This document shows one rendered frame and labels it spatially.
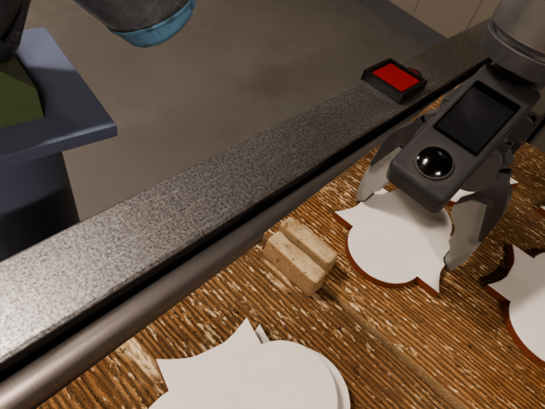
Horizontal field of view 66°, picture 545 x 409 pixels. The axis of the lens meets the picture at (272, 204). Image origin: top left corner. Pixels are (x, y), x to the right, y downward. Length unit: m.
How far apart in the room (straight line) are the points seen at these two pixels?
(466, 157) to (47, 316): 0.34
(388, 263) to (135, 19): 0.43
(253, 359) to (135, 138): 1.64
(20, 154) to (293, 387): 0.42
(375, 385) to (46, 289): 0.28
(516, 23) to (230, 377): 0.30
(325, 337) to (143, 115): 1.75
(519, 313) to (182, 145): 1.60
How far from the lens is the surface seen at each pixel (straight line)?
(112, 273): 0.40
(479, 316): 0.44
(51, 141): 0.59
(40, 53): 0.75
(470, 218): 0.40
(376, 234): 0.43
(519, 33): 0.33
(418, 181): 0.30
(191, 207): 0.44
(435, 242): 0.45
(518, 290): 0.47
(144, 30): 0.61
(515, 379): 0.43
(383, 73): 0.71
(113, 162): 1.80
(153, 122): 1.98
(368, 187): 0.43
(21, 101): 0.60
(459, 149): 0.31
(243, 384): 0.31
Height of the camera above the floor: 1.25
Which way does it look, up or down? 48 degrees down
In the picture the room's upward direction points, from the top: 16 degrees clockwise
